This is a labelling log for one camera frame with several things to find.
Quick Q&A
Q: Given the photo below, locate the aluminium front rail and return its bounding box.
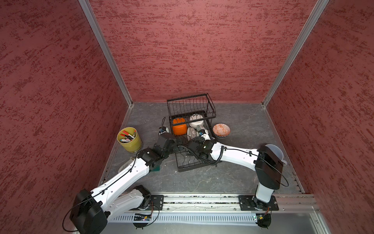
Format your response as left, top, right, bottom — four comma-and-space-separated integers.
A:
155, 193, 320, 213

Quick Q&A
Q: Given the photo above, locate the red orange patterned bowl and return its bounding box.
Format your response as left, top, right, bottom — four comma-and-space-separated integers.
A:
213, 123, 231, 138

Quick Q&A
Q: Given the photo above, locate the white red lattice bowl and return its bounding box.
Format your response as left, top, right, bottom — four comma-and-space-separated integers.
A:
187, 127, 199, 141

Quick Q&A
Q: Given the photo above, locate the black wire dish rack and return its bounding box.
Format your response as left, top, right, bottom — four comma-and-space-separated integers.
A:
167, 94, 219, 172

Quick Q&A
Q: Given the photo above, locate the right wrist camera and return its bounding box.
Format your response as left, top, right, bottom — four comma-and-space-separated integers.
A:
198, 129, 211, 140

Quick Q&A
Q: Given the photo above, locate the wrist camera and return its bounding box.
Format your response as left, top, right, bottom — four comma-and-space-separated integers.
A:
159, 126, 169, 134
198, 129, 211, 140

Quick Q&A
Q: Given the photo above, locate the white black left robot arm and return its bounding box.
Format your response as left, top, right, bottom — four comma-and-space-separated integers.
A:
65, 132, 178, 234

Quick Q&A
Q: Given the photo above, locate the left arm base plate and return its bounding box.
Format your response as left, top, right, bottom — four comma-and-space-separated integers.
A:
141, 195, 165, 211

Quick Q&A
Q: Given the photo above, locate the yellow utensil cup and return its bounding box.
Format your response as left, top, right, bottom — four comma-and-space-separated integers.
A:
117, 127, 143, 153

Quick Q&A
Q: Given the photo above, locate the light blue mug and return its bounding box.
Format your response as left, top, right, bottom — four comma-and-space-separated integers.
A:
266, 144, 287, 166

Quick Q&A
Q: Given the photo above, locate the grey green patterned bowl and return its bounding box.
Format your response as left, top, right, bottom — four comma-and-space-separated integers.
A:
196, 125, 206, 132

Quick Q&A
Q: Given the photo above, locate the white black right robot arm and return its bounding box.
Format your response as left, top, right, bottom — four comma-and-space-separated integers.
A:
187, 139, 289, 211

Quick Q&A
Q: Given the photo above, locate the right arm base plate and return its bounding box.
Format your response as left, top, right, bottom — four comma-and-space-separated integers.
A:
238, 195, 279, 211

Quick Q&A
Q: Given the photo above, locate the red handled tool in cup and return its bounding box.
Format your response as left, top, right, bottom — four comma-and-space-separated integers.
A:
120, 130, 135, 140

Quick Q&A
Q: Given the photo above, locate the white ceramic bowl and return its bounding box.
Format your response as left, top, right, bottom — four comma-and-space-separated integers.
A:
189, 114, 204, 129

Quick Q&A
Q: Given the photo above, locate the orange plastic bowl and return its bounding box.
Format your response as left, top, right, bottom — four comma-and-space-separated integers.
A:
172, 118, 188, 136

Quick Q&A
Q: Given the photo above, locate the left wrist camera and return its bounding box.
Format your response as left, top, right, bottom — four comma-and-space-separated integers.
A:
159, 126, 169, 134

